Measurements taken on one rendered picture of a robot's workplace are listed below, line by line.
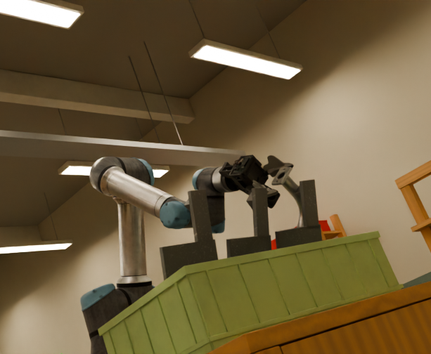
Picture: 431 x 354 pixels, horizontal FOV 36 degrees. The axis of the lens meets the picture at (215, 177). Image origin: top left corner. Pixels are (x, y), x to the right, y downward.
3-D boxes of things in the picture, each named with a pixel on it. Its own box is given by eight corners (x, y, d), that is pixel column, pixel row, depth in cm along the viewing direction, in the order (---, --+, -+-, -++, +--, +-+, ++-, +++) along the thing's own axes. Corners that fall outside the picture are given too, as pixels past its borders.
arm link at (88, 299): (80, 338, 201) (69, 296, 205) (114, 331, 211) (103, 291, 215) (103, 325, 194) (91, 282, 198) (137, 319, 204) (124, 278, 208)
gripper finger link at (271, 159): (282, 154, 168) (254, 165, 174) (295, 168, 171) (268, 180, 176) (285, 145, 170) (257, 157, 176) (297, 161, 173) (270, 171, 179)
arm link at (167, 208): (76, 150, 206) (182, 199, 175) (104, 152, 214) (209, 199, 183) (69, 185, 208) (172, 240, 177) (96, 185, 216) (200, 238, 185)
